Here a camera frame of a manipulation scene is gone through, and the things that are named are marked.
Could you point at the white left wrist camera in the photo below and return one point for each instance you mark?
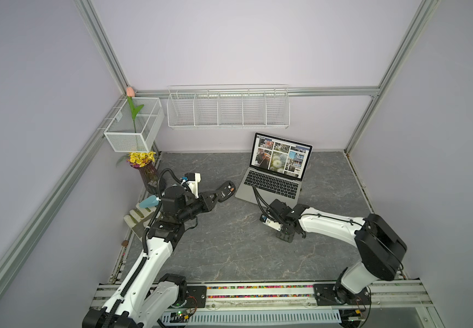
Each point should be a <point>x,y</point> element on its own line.
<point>190,181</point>

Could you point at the black wireless mouse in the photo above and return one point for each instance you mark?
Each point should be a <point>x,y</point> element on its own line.
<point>226,190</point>

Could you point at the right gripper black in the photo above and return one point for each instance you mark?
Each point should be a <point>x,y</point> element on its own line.
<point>283,238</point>

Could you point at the small white wire basket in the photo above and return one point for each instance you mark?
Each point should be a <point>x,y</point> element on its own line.
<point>119,131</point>

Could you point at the long white wire basket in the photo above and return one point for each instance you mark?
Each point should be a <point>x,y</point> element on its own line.
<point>229,106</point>

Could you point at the silver laptop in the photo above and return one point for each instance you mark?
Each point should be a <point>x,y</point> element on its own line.
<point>276,170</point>

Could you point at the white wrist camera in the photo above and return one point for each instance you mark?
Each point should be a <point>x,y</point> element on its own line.
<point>190,181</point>
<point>270,223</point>

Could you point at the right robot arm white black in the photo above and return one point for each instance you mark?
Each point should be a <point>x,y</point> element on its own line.
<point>380,248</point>

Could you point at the yellow flowers in dark vase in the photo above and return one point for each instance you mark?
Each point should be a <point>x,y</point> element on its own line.
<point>145,164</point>

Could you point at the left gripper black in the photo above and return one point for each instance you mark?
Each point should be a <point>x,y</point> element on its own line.
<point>207,203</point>

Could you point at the pink tulip artificial flower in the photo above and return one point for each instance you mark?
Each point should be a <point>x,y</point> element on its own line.
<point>135,109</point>

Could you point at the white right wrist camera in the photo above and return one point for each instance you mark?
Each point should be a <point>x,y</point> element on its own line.
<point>270,223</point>

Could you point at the aluminium frame struts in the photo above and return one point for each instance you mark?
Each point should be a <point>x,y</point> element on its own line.
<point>20,250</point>

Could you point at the beige gardening gloves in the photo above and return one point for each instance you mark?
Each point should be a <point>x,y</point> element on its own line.
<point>138,218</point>

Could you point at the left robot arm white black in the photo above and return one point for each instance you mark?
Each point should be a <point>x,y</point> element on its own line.
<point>154,254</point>

